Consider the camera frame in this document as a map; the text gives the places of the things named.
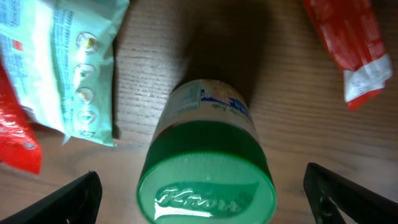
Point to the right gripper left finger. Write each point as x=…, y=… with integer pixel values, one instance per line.
x=77, y=202

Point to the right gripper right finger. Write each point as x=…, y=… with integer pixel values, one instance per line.
x=329, y=194

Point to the red snack packet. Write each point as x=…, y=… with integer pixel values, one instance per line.
x=19, y=146

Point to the green-lid white jar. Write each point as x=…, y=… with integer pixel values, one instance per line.
x=205, y=163

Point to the teal white snack packet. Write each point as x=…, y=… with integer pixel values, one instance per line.
x=59, y=57

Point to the small red wrapper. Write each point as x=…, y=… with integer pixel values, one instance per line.
x=350, y=32

